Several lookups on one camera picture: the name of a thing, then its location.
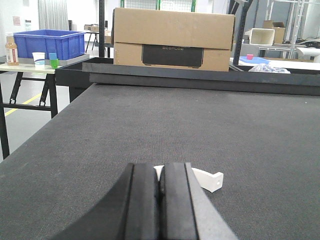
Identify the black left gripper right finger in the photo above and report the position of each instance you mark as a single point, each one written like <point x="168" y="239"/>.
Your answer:
<point x="186" y="213"/>

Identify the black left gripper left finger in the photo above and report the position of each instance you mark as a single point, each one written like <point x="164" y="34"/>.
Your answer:
<point x="129" y="211"/>

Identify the blue plastic bin on table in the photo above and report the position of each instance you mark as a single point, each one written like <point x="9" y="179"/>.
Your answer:
<point x="65" y="43"/>

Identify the white square bin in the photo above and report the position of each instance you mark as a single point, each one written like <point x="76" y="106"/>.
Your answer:
<point x="261" y="36"/>

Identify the clear plastic bag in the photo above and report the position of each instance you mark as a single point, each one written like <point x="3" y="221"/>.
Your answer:
<point x="267" y="68"/>

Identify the blue and green stacked cups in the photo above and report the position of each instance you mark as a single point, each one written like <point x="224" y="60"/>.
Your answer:
<point x="54" y="61"/>

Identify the pink cube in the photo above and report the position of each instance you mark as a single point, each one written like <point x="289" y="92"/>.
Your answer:
<point x="249" y="56"/>

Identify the large cardboard box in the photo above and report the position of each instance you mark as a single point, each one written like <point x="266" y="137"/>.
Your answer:
<point x="172" y="39"/>

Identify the white paper cup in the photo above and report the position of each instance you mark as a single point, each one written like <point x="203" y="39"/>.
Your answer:
<point x="39" y="59"/>

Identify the folding side table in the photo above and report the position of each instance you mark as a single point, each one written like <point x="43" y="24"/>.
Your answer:
<point x="24" y="123"/>

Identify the peanut butter jar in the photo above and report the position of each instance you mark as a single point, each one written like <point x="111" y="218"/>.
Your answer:
<point x="11" y="50"/>

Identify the small cardboard box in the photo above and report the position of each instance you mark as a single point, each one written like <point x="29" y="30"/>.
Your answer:
<point x="279" y="29"/>

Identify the white angle bracket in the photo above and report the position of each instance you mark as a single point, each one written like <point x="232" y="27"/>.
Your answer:
<point x="206" y="180"/>

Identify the black tray frame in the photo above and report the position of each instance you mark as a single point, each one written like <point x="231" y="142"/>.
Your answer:
<point x="237" y="78"/>

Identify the black vertical post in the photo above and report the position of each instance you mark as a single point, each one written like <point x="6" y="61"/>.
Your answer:
<point x="101" y="14"/>

